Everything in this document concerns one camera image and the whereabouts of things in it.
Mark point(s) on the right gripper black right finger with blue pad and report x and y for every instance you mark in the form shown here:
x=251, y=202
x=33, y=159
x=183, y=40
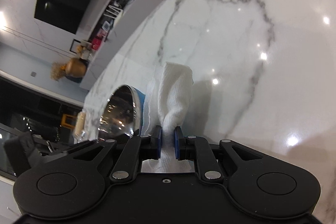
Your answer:
x=179, y=144

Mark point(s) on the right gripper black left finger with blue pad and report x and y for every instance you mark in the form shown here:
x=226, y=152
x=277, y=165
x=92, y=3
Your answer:
x=156, y=143

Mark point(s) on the blue steel bowl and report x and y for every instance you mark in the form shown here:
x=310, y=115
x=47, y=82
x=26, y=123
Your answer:
x=122, y=116

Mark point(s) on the white paper towel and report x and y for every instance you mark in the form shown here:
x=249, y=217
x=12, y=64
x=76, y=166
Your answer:
x=166, y=104

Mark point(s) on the clear plastic packet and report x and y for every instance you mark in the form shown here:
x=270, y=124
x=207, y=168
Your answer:
x=78, y=130

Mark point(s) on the dried beige flower bunch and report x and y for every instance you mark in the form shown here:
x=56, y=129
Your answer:
x=58, y=71

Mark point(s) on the golden round vase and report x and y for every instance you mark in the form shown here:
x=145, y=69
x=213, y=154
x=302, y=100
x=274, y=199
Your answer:
x=75, y=68

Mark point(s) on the pink red box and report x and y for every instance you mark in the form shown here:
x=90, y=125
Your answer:
x=96, y=42

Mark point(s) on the white framed picture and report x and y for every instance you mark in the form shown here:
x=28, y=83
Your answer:
x=106, y=26

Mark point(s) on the black picture frame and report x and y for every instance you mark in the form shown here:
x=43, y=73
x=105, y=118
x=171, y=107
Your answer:
x=74, y=45

